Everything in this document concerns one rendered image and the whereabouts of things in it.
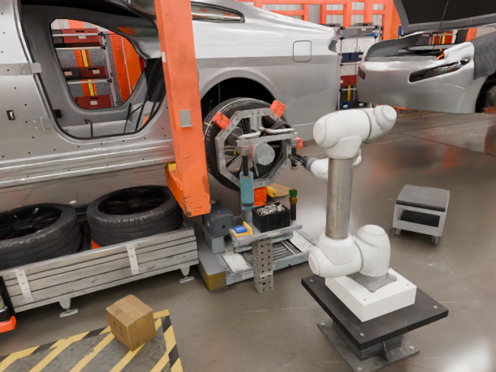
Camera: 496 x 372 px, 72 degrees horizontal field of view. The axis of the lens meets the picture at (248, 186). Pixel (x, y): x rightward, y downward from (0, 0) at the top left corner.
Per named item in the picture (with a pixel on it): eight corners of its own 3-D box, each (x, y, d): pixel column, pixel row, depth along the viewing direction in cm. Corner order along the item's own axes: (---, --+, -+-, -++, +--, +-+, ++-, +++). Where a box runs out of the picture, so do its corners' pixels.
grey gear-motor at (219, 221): (219, 229, 291) (215, 191, 279) (237, 252, 255) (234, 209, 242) (198, 234, 285) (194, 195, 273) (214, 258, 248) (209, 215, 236)
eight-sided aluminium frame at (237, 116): (287, 178, 255) (286, 105, 236) (291, 181, 249) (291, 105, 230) (218, 192, 236) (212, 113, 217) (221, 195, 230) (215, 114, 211)
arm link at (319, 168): (310, 178, 197) (329, 170, 201) (326, 187, 183) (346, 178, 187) (308, 161, 192) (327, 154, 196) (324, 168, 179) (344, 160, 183)
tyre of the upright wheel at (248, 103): (261, 190, 279) (289, 113, 267) (274, 200, 259) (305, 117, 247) (185, 172, 248) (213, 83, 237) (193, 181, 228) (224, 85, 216)
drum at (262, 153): (262, 156, 241) (261, 137, 236) (276, 164, 222) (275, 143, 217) (243, 159, 236) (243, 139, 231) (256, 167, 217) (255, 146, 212)
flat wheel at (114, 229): (159, 204, 301) (156, 178, 293) (199, 228, 253) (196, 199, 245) (81, 229, 262) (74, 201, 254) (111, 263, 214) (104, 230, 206)
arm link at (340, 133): (362, 279, 156) (319, 290, 151) (343, 260, 171) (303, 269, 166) (376, 111, 127) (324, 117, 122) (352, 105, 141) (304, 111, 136)
